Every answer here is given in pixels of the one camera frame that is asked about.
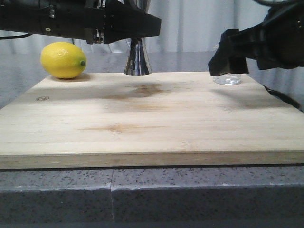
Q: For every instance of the glass beaker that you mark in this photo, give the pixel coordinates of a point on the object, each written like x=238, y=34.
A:
x=227, y=79

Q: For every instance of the light wooden cutting board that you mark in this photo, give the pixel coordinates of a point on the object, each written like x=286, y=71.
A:
x=111, y=120

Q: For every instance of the yellow lemon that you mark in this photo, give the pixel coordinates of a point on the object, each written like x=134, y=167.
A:
x=63, y=60

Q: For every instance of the grey curtain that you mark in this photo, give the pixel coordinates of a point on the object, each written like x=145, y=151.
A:
x=187, y=26

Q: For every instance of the steel double jigger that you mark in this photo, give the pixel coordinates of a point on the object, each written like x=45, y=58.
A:
x=138, y=63

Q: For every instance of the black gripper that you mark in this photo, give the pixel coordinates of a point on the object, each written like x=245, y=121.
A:
x=74, y=19
x=283, y=28

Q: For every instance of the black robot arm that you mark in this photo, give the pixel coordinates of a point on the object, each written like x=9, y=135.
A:
x=23, y=16

